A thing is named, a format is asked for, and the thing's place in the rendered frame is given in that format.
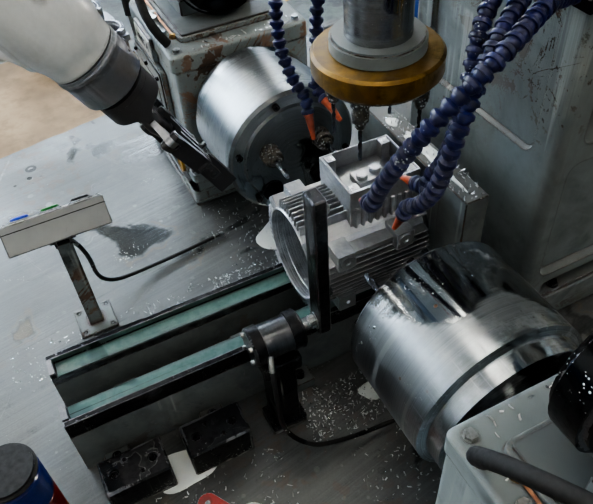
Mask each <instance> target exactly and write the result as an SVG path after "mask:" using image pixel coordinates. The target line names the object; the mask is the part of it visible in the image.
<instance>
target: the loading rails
mask: <svg viewBox="0 0 593 504"><path fill-rule="evenodd" d="M374 293H375V291H374V290H373V289H372V288H371V289H368V290H366V291H364V292H361V293H359V294H356V305H354V306H351V307H349V308H346V309H344V310H342V311H339V310H338V308H337V307H336V306H334V307H332V308H331V330H330V331H328V332H325V333H323V334H319V332H318V331H317V329H316V328H314V329H311V330H308V331H306V333H307V337H308V343H307V346H306V347H304V348H302V349H299V350H298V351H299V353H300V354H301V357H302V366H301V367H299V368H297V369H296V374H297V384H298V392H300V391H302V390H304V389H306V388H308V387H310V386H313V385H314V384H315V378H314V376H313V375H312V373H311V372H310V370H309V369H311V368H313V367H315V366H318V365H320V364H322V363H324V362H326V361H329V360H331V359H333V358H335V357H338V356H340V355H342V354H344V353H346V352H349V351H351V337H352V333H353V330H354V327H355V320H356V319H358V317H359V315H360V313H361V312H362V310H363V308H364V307H365V305H366V304H367V302H368V301H369V299H370V298H371V297H372V295H373V294H374ZM289 308H291V309H293V310H295V311H296V312H297V314H298V315H299V317H300V319H301V318H303V317H306V316H307V315H310V312H311V311H310V309H309V306H308V304H306V305H305V302H303V300H302V299H300V296H298V293H296V290H295V289H294V288H293V285H291V281H289V278H288V276H287V275H286V271H285V269H284V267H283V264H282V263H279V264H277V265H274V266H272V267H269V268H267V269H264V270H262V271H259V272H257V273H254V274H252V275H249V276H247V277H244V278H242V279H239V280H237V281H234V282H232V283H229V284H227V285H224V286H222V287H219V288H217V289H214V290H211V291H209V292H206V293H204V294H201V295H199V296H196V297H194V298H191V299H189V300H186V301H184V302H181V303H179V304H176V305H174V306H171V307H169V308H166V309H164V310H161V311H159V312H156V313H154V314H151V315H149V316H146V317H144V318H141V319H139V320H136V321H134V322H131V323H129V324H126V325H124V326H121V327H119V328H116V329H114V330H111V331H109V332H106V333H104V334H101V335H99V336H96V337H93V338H91V339H88V340H86V341H83V342H81V343H78V344H76V345H73V346H71V347H68V348H66V349H63V350H61V351H58V352H56V353H53V354H51V355H48V356H46V357H44V359H45V363H46V367H47V370H48V374H49V376H50V378H51V380H52V382H53V384H54V385H55V387H56V389H57V391H58V393H59V394H60V396H61V398H62V400H63V402H64V403H65V404H64V403H63V404H60V405H58V409H59V413H60V416H61V420H62V422H63V426H64V429H65V430H66V432H67V434H68V435H69V437H70V439H71V440H72V442H73V444H74V446H75V447H76V449H77V451H78V452H79V454H80V456H81V458H82V459H83V461H84V463H85V464H86V466H87V468H88V469H89V468H92V467H94V466H96V465H97V464H98V463H100V462H102V461H104V460H106V459H109V458H111V457H113V456H115V455H118V454H120V453H122V452H124V451H126V450H129V449H132V448H134V447H136V446H138V445H140V444H142V443H144V442H146V441H149V440H151V439H153V438H155V437H160V436H163V435H165V434H167V433H169V432H171V431H174V430H176V429H178V428H180V426H182V425H184V424H186V423H189V422H191V421H193V420H195V419H198V418H200V417H203V416H205V415H207V414H209V413H211V412H213V411H215V410H217V409H220V408H222V407H224V406H226V405H228V404H231V403H233V402H238V401H240V400H242V399H245V398H247V397H249V396H251V395H253V394H256V393H258V392H260V391H262V390H264V389H265V385H264V378H263V375H262V373H261V371H260V370H259V368H258V367H257V366H255V365H253V366H252V365H251V363H250V361H252V360H251V359H250V357H249V355H248V352H247V350H245V351H244V350H243V348H242V346H243V345H244V342H243V339H242V338H241V337H240V333H241V331H242V329H243V328H244V327H247V326H249V325H251V324H254V325H256V324H259V323H261V322H263V321H266V320H268V319H270V318H273V317H275V316H278V315H279V313H280V312H282V311H285V310H287V309H289ZM65 405H66V406H65ZM66 407H67V408H66Z"/></svg>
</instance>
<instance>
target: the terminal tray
mask: <svg viewBox="0 0 593 504"><path fill-rule="evenodd" d="M383 138H385V139H386V140H387V141H385V142H382V141H381V139H383ZM398 148H399V146H398V145H397V144H396V143H395V142H394V141H393V140H392V139H391V138H390V137H389V136H388V135H387V134H386V135H383V136H380V137H377V138H374V139H371V140H368V141H365V142H362V161H359V160H358V153H359V150H358V144H357V145H354V146H351V147H348V148H345V149H342V150H339V151H336V152H333V153H330V154H328V155H325V156H322V157H319V164H320V178H321V184H323V183H324V184H325V185H327V188H328V187H329V189H330V190H332V193H335V197H338V201H340V202H341V205H343V206H344V210H346V214H347V221H348V223H349V225H350V227H353V226H354V228H356V229H357V228H358V225H359V224H361V225H362V226H365V224H366V222H367V221H368V222H369V223H372V222H373V219H374V218H375V219H376V220H379V219H380V216H383V217H384V218H386V217H387V214H388V213H390V215H393V214H394V211H396V210H397V208H398V205H399V203H400V202H401V201H403V200H405V199H407V198H414V197H415V196H417V195H418V193H416V192H415V191H412V190H410V189H409V187H408V184H406V183H405V182H403V181H402V180H400V179H399V180H398V182H397V183H396V184H394V186H393V188H392V189H391V190H390V191H389V193H388V195H387V196H386V198H385V201H384V203H383V206H382V208H381V209H379V210H378V211H377V212H375V213H367V212H366V211H365V210H363V209H362V208H361V206H360V203H359V198H361V197H362V196H363V195H364V194H367V193H368V191H369V190H370V189H371V185H372V183H373V182H375V178H376V177H377V176H378V175H379V174H380V171H381V170H382V169H383V168H384V167H385V165H386V163H387V162H388V161H390V158H391V156H392V155H394V154H395V153H396V151H397V149H398ZM328 157H331V158H332V160H331V161H328V160H327V158H328ZM410 165H412V166H413V167H412V168H408V169H407V170H406V171H404V173H403V175H406V176H411V177H412V176H414V175H419V176H420V172H421V168H420V167H419V166H418V165H417V164H416V163H415V162H413V163H412V164H410ZM352 185H355V186H356V188H355V189H352V188H351V186H352Z"/></svg>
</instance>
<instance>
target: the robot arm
mask: <svg viewBox="0 0 593 504"><path fill-rule="evenodd" d="M6 61H8V62H10V63H13V64H15V65H18V66H20V67H22V68H24V69H26V70H27V71H29V72H35V73H36V72H37V73H40V74H43V75H45V76H47V77H49V78H51V79H52V80H53V81H55V82H56V83H58V85H59V86H60V87H61V88H63V89H64V90H66V91H68V92H69V93H70V94H71V95H73V96H74V97H75V98H76V99H78V100H79V101H80V102H81V103H82V104H84V105H85V106H86V107H87V108H89V109H91V110H96V111H97V110H100V111H101V112H103V113H104V114H105V115H106V116H107V117H109V118H110V119H111V120H112V121H113V122H115V123H116V124H118V125H122V126H126V125H131V124H133V123H138V122H139V123H140V124H141V125H139V127H140V128H141V129H142V130H143V131H144V132H145V133H146V134H147V135H149V136H152V137H154V138H155V139H156V140H157V141H158V142H159V143H161V144H160V146H161V148H162V150H164V151H166V152H168V153H171V154H172V155H173V156H175V157H176V158H177V159H179V160H180V161H181V162H183V163H184V164H185V165H187V166H188V167H190V170H191V172H192V173H194V172H195V173H197V174H201V175H203V176H204V177H205V178H206V179H207V180H208V181H210V182H211V183H212V184H213V185H214V186H215V187H217V188H218V189H219V190H220V191H221V192H223V191H224V190H225V189H226V188H227V187H228V186H229V185H230V184H232V183H233V182H234V181H235V180H236V177H235V176H234V174H233V173H232V172H231V171H230V170H229V169H228V168H227V167H226V166H225V165H224V164H223V163H221V162H220V161H219V160H218V159H217V158H216V157H215V156H214V155H213V154H212V153H210V152H209V151H208V150H207V149H206V148H204V147H205V146H206V145H207V144H206V142H205V141H204V140H202V141H201V142H199V143H198V142H197V141H196V139H195V136H194V135H193V134H191V133H190V132H189V131H188V130H187V129H186V128H185V127H184V126H183V125H182V124H181V123H180V122H179V121H178V120H177V119H176V118H175V117H174V116H173V115H172V113H171V112H170V111H169V110H167V109H166V108H165V107H164V105H163V104H162V102H161V101H160V100H159V99H158V98H157V96H158V91H159V87H158V83H157V81H156V79H155V78H154V77H153V76H152V75H151V74H150V73H149V72H148V71H147V70H146V69H145V68H144V67H143V66H141V65H140V59H138V57H137V56H136V54H135V53H134V50H131V49H130V48H129V47H128V46H127V44H126V42H125V41H124V40H123V39H122V38H121V37H120V36H119V35H118V34H117V33H116V32H115V30H114V29H113V28H112V27H110V26H109V25H107V23H106V22H105V21H104V20H103V19H102V17H101V16H100V15H99V13H98V11H97V9H96V7H95V6H94V4H93V3H92V2H91V0H0V62H6ZM203 148H204V149H203ZM202 149H203V150H202Z"/></svg>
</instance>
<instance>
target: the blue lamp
mask: <svg viewBox="0 0 593 504"><path fill-rule="evenodd" d="M37 459H38V470H37V474H36V477H35V479H34V480H33V482H32V484H31V485H30V486H29V488H28V489H27V490H26V491H25V492H24V493H23V494H21V495H20V496H19V497H17V498H15V499H13V500H11V501H9V502H6V503H3V504H49V503H50V501H51V498H52V495H53V490H54V484H53V480H52V478H51V476H50V475H49V473H48V472H47V470H46V469H45V467H44V465H43V464H42V463H41V461H40V460H39V458H38V457H37Z"/></svg>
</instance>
